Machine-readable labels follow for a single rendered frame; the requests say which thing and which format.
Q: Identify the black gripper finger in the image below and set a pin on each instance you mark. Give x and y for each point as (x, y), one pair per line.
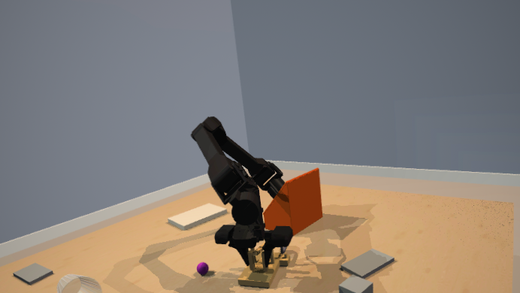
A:
(243, 253)
(268, 250)

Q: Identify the purple ball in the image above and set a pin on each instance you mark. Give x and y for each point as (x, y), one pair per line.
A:
(202, 268)

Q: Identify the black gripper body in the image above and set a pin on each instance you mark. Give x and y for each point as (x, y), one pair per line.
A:
(280, 236)

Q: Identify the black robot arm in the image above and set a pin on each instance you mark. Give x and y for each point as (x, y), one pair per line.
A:
(229, 177)

